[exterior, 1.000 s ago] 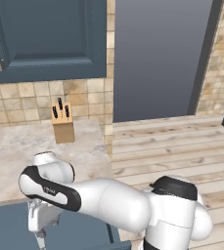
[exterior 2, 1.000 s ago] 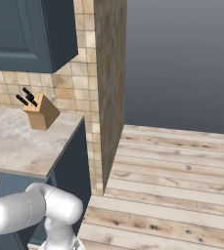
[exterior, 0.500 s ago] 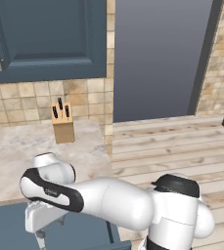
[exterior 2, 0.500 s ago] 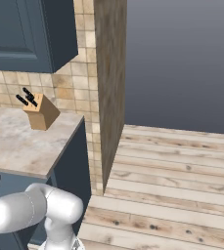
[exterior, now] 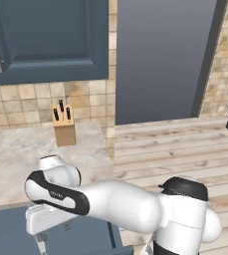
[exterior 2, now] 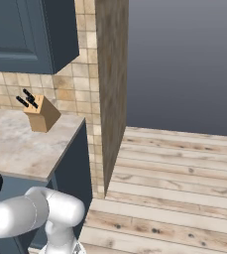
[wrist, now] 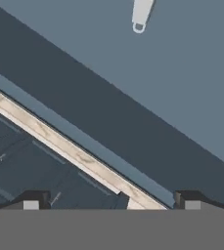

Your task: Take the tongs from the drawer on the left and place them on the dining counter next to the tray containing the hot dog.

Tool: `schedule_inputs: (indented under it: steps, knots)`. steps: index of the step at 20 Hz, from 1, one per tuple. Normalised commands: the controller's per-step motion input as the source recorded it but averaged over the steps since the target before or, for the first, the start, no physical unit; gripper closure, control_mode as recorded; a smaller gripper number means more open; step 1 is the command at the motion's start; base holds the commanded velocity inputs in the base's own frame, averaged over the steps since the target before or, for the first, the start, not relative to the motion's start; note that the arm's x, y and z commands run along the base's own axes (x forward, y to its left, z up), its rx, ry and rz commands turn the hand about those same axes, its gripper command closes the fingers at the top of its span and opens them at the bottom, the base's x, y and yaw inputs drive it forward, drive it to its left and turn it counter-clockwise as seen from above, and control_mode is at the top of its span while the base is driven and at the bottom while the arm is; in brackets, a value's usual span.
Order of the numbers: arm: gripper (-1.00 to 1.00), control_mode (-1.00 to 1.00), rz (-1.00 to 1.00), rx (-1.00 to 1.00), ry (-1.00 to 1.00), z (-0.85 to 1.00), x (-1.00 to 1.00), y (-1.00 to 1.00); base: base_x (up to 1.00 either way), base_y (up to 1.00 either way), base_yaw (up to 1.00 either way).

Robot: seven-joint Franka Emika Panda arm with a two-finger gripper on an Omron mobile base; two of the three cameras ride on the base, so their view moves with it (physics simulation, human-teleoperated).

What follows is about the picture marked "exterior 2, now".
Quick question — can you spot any dark blue base cabinet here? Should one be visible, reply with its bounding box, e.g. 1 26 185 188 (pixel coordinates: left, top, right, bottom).
0 120 93 254

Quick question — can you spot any wooden knife block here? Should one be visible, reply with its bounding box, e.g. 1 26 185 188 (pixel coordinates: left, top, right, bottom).
23 94 62 134

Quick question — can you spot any black knife handle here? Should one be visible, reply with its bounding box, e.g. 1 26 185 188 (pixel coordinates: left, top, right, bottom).
22 88 36 99
26 95 40 109
15 95 30 108

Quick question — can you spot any dark blue wall cupboard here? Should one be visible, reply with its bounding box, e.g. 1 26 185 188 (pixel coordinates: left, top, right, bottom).
0 0 80 75

